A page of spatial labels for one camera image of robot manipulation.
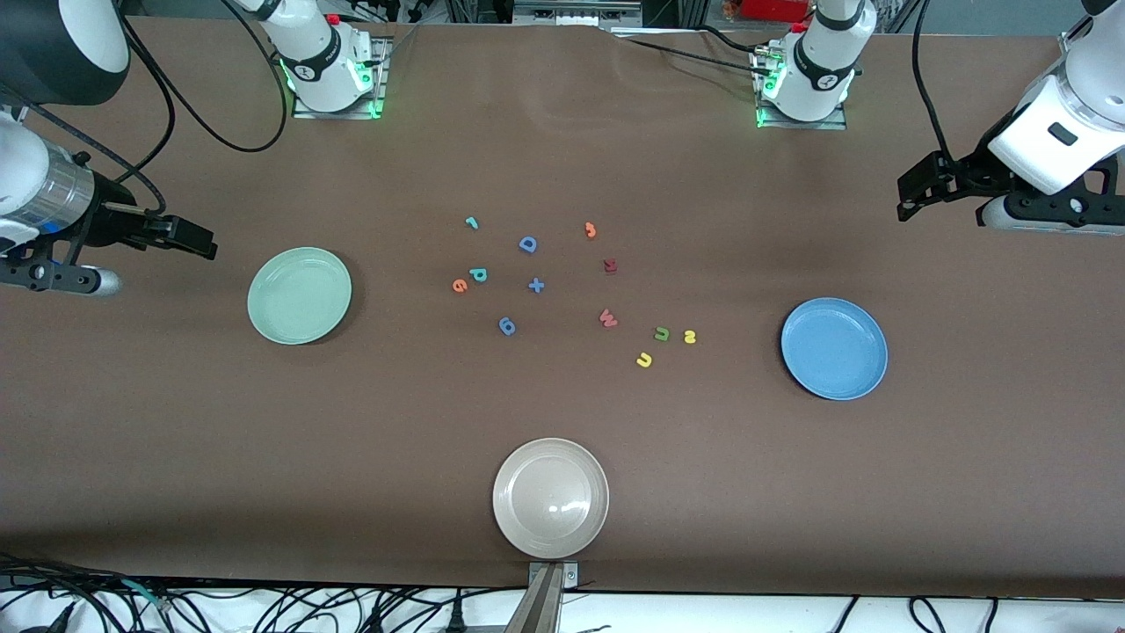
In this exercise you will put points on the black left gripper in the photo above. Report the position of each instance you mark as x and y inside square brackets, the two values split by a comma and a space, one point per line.
[969, 171]

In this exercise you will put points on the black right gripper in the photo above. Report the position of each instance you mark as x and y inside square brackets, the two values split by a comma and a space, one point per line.
[112, 215]

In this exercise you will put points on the teal foam letter p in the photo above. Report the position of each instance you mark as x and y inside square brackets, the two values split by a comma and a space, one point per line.
[478, 274]

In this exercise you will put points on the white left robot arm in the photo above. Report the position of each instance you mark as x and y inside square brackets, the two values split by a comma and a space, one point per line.
[822, 61]

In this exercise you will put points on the pale green plate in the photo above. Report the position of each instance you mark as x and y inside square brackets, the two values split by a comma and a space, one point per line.
[299, 294]

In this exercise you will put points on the blue plate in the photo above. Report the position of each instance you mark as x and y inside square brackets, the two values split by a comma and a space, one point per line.
[835, 347]

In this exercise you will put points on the red box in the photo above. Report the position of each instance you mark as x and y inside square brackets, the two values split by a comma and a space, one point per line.
[773, 9]

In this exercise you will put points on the blue foam letter g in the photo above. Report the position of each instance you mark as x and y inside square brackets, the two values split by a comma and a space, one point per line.
[507, 326]

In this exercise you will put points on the blue foam letter D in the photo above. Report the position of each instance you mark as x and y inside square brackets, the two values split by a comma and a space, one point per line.
[527, 251]

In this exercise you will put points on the pink foam letter W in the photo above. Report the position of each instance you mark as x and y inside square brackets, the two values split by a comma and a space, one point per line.
[607, 318]

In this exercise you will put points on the grey power strip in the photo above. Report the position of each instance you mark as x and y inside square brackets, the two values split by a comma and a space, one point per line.
[576, 13]

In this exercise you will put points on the beige plate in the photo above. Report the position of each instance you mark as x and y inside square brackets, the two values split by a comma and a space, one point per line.
[549, 497]

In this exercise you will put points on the black power plug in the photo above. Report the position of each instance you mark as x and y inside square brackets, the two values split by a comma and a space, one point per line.
[455, 620]

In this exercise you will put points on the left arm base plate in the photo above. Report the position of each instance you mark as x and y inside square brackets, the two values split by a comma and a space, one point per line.
[804, 125]

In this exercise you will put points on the aluminium camera post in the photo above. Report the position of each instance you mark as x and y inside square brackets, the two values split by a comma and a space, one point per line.
[545, 602]

